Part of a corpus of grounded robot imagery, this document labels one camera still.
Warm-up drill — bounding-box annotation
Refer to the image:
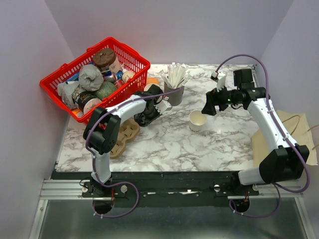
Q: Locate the white paper straws bundle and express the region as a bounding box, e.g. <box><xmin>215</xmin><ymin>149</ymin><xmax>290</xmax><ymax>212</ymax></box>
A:
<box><xmin>159</xmin><ymin>62</ymin><xmax>190</xmax><ymax>89</ymax></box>

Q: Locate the black printed paper cup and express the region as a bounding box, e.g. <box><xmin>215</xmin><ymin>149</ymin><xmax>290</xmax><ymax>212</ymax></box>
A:
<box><xmin>72</xmin><ymin>91</ymin><xmax>102</xmax><ymax>115</ymax></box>

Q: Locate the grey crumpled paper bag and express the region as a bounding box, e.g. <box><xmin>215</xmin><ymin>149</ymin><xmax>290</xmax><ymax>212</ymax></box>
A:
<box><xmin>78</xmin><ymin>64</ymin><xmax>104</xmax><ymax>91</ymax></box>

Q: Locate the grey straw holder cup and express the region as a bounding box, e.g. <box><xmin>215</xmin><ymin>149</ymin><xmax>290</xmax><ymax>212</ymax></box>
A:
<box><xmin>164</xmin><ymin>83</ymin><xmax>184</xmax><ymax>107</ymax></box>

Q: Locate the black coffee cup lid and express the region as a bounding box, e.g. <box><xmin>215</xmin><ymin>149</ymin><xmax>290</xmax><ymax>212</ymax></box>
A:
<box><xmin>134</xmin><ymin>113</ymin><xmax>147</xmax><ymax>127</ymax></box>

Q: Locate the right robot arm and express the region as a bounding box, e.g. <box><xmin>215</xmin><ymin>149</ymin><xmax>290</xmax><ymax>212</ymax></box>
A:
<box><xmin>201</xmin><ymin>69</ymin><xmax>310</xmax><ymax>195</ymax></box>

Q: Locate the white crumpled paper wrapper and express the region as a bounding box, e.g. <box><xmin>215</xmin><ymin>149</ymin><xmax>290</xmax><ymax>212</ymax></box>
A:
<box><xmin>57</xmin><ymin>81</ymin><xmax>80</xmax><ymax>110</ymax></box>

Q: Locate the brown paper bag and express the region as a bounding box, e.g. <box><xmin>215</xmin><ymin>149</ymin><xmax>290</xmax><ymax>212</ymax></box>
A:
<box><xmin>251</xmin><ymin>110</ymin><xmax>319</xmax><ymax>167</ymax></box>

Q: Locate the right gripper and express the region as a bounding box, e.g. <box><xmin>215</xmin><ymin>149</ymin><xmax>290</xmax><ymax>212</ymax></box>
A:
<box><xmin>201</xmin><ymin>82</ymin><xmax>241</xmax><ymax>116</ymax></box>

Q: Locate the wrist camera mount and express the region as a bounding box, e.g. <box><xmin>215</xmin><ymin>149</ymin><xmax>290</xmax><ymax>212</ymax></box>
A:
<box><xmin>211</xmin><ymin>71</ymin><xmax>226</xmax><ymax>92</ymax></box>
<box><xmin>155</xmin><ymin>100</ymin><xmax>172</xmax><ymax>115</ymax></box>

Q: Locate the cardboard cup carrier tray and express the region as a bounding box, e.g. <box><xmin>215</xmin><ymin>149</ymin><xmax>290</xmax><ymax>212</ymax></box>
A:
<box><xmin>110</xmin><ymin>118</ymin><xmax>140</xmax><ymax>159</ymax></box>

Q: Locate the green avocado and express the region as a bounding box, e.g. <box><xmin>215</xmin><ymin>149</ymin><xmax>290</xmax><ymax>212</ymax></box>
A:
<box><xmin>94</xmin><ymin>81</ymin><xmax>117</xmax><ymax>100</ymax></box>

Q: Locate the purple cable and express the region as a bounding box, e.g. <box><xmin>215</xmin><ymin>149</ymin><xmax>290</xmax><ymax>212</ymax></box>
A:
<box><xmin>85</xmin><ymin>87</ymin><xmax>185</xmax><ymax>219</ymax></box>
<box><xmin>210</xmin><ymin>54</ymin><xmax>311</xmax><ymax>218</ymax></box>

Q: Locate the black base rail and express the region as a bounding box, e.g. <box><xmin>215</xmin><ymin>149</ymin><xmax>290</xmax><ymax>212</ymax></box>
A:
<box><xmin>82</xmin><ymin>171</ymin><xmax>259</xmax><ymax>208</ymax></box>

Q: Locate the orange sponge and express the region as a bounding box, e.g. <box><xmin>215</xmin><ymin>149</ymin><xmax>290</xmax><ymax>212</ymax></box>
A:
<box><xmin>147</xmin><ymin>77</ymin><xmax>159</xmax><ymax>85</ymax></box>

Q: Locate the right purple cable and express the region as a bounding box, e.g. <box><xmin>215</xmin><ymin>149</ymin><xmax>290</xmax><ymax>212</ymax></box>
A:
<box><xmin>210</xmin><ymin>54</ymin><xmax>311</xmax><ymax>218</ymax></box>

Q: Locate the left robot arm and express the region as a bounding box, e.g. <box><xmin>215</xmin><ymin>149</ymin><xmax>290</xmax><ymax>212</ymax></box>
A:
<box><xmin>83</xmin><ymin>85</ymin><xmax>164</xmax><ymax>197</ymax></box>

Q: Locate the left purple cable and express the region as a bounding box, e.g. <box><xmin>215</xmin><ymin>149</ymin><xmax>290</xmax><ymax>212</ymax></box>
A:
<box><xmin>85</xmin><ymin>87</ymin><xmax>185</xmax><ymax>219</ymax></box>

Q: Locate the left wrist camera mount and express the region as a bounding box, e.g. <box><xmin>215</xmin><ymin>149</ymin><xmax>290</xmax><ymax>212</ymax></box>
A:
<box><xmin>155</xmin><ymin>100</ymin><xmax>172</xmax><ymax>115</ymax></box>

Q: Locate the brown lidded ice cream tub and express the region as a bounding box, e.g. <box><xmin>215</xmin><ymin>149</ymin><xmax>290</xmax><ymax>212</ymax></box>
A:
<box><xmin>92</xmin><ymin>48</ymin><xmax>116</xmax><ymax>68</ymax></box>

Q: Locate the white paper cup stack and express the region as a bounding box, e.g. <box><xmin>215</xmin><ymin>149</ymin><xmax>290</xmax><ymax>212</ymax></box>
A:
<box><xmin>144</xmin><ymin>83</ymin><xmax>159</xmax><ymax>92</ymax></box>

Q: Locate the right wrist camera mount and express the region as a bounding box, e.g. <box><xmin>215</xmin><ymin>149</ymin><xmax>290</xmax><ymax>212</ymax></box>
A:
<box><xmin>211</xmin><ymin>71</ymin><xmax>226</xmax><ymax>92</ymax></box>

